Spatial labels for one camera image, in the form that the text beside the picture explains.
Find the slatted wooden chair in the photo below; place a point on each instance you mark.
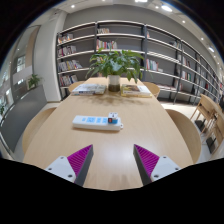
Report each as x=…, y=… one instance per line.
x=199, y=113
x=218, y=136

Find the round-backed wooden chair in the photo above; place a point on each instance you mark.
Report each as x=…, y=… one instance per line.
x=153, y=88
x=186, y=133
x=76, y=85

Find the green potted plant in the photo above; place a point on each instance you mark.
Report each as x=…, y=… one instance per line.
x=115, y=65

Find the group of ceiling lights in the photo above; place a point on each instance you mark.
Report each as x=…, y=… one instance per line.
x=166, y=8

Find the stack of pale-covered books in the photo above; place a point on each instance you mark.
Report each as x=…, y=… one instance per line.
x=89, y=89

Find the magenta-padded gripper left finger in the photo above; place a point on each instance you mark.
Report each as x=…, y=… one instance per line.
x=63, y=166

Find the grey shelf unit with books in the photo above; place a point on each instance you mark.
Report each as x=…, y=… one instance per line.
x=160, y=50

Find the stack of yellow-covered books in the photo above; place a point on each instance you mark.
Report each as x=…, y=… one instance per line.
x=135, y=90

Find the small green ledge plant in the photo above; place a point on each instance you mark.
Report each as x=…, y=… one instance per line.
x=34, y=81

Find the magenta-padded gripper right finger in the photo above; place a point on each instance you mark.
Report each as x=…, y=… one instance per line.
x=160, y=166

